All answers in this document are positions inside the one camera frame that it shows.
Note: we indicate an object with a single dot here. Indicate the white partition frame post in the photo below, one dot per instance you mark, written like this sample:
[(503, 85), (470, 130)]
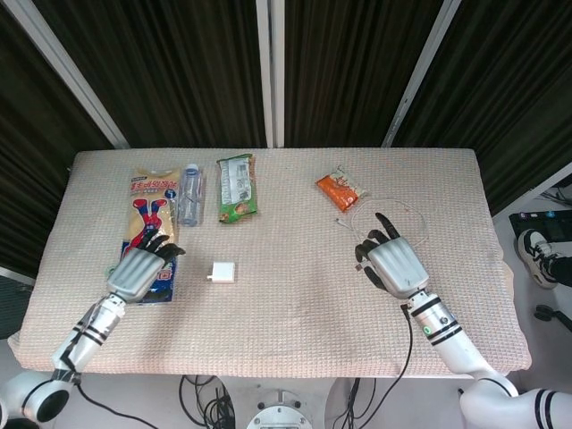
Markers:
[(68, 67), (270, 67), (422, 67)]

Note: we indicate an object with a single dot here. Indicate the pink white woven table cloth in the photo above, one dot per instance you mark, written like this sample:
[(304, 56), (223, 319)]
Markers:
[(277, 322)]

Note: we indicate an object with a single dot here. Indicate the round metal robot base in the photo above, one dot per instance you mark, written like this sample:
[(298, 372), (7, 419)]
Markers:
[(279, 413)]

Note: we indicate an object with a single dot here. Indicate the black trouser leg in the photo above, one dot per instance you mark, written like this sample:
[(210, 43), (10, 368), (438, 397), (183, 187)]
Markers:
[(561, 270)]

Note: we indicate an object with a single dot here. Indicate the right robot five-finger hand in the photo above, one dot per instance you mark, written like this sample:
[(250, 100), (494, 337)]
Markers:
[(397, 263)]

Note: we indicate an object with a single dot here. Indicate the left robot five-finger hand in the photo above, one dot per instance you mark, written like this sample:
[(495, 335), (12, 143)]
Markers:
[(134, 272)]

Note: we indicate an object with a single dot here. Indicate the rubber gloves retail package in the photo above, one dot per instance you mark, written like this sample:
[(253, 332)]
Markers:
[(152, 196)]

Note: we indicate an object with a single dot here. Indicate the white power adapter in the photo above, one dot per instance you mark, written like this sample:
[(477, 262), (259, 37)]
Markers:
[(223, 272)]

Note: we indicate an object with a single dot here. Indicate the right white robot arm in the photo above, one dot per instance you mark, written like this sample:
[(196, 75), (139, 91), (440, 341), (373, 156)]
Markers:
[(451, 344)]

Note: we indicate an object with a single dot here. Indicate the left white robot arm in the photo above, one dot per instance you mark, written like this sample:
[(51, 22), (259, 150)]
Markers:
[(89, 335)]

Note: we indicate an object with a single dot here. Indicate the orange snack packet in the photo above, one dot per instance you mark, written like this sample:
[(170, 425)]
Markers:
[(342, 190)]

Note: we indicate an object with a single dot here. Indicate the clear plastic water bottle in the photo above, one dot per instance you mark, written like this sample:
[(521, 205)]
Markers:
[(191, 196)]

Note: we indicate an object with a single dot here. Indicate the black chair caster leg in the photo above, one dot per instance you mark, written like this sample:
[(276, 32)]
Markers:
[(547, 313)]

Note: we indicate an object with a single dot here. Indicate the black pleated curtain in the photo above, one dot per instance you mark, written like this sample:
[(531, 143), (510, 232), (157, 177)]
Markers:
[(27, 156), (348, 67), (500, 80), (170, 67)]

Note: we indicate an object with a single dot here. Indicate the black and white sneaker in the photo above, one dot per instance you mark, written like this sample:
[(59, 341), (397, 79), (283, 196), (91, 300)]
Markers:
[(536, 250)]

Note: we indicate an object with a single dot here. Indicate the green snack bag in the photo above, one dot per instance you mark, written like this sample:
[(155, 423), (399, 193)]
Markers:
[(237, 192)]

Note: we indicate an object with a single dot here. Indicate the white slanted frame bar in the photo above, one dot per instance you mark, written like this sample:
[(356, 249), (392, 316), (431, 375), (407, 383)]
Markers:
[(543, 182)]

